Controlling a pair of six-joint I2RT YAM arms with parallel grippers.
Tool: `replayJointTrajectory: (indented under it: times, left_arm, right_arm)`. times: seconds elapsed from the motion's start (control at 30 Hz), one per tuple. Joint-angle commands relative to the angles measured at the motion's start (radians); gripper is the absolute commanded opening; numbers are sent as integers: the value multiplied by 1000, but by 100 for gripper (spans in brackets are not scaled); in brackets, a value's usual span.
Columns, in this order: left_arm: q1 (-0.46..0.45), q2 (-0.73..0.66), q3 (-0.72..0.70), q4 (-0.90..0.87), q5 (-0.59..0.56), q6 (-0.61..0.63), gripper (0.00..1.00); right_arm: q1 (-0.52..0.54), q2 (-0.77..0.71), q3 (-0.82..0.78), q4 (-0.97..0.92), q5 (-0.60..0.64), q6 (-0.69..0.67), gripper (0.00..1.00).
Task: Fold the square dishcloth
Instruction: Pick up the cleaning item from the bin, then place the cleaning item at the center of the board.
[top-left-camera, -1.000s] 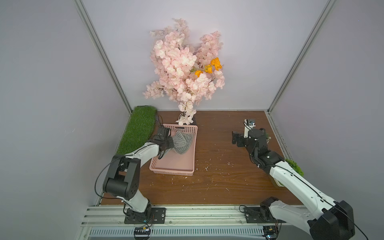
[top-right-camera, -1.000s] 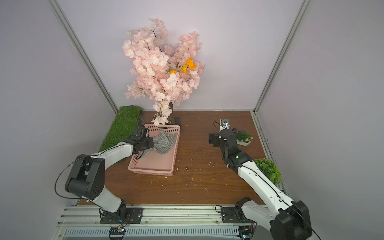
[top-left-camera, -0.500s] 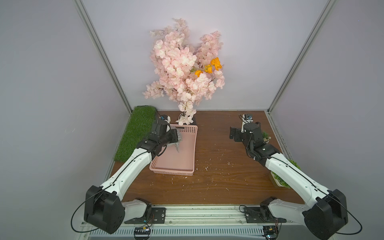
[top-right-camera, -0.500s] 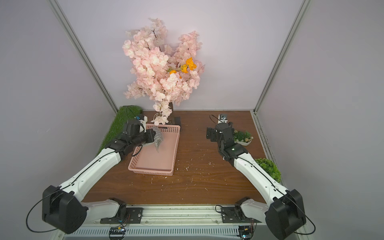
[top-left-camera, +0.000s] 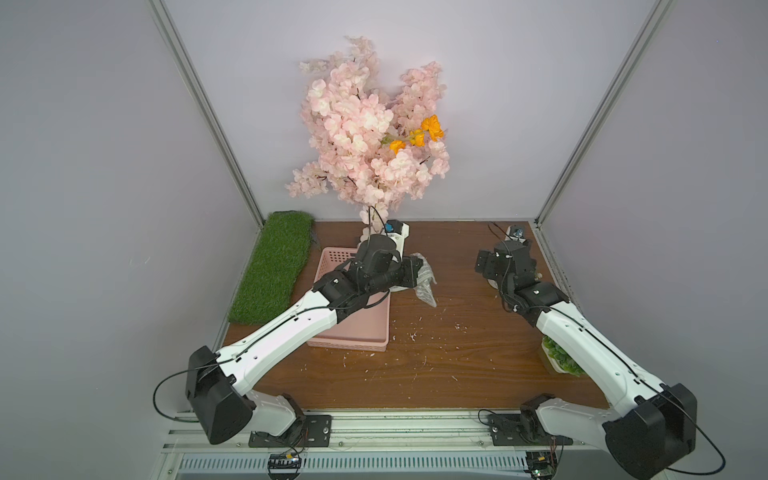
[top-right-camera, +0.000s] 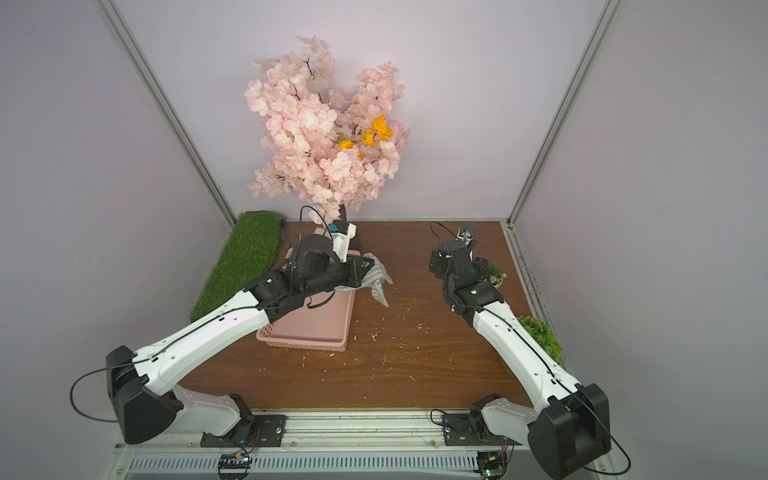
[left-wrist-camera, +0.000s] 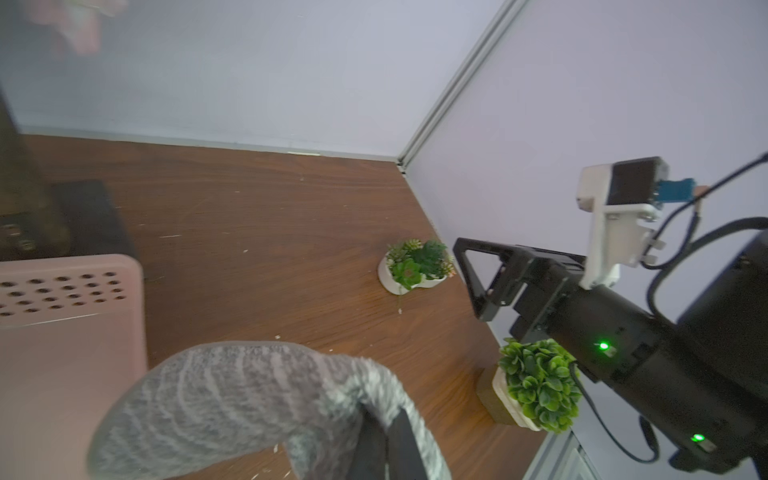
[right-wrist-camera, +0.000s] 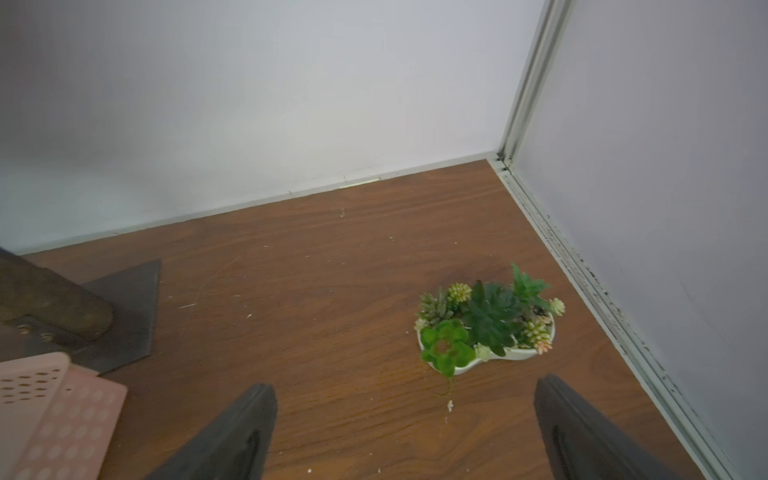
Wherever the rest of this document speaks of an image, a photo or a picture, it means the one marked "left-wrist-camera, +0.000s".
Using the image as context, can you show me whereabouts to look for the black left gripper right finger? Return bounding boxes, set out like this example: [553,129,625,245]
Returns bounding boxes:
[388,409,427,480]

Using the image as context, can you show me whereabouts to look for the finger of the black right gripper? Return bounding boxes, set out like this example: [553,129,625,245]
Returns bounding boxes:
[452,237,586,323]

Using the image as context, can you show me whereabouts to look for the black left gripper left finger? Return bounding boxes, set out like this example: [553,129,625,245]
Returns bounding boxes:
[346,413,388,480]

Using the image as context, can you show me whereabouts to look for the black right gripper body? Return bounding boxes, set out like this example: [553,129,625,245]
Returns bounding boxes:
[510,258,672,384]

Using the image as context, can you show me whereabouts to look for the grey striped square dishcloth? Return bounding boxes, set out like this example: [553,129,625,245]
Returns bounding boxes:
[86,341,451,479]

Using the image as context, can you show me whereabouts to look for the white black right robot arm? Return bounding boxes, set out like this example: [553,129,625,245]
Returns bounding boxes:
[453,157,767,478]

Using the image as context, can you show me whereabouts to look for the green leafy plant wooden pot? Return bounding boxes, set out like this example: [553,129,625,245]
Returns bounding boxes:
[476,338,583,434]

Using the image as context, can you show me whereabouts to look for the succulents in white pot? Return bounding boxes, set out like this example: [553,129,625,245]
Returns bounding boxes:
[377,238,456,296]

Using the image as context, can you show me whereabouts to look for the pink perforated plastic basket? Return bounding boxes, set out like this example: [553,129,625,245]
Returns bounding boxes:
[1,254,147,479]

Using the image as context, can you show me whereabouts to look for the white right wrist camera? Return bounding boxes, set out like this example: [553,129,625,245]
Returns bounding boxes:
[576,157,697,290]

